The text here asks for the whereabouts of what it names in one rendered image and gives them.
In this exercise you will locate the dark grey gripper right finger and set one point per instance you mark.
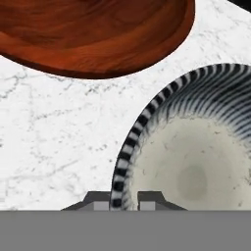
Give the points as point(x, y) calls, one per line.
point(152, 197)

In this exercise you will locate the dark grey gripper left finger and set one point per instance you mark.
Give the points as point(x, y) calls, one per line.
point(96, 198)

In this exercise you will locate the black white striped bowl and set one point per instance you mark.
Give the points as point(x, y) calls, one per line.
point(196, 157)

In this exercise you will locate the brown wooden bowl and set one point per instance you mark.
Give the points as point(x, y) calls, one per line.
point(94, 36)

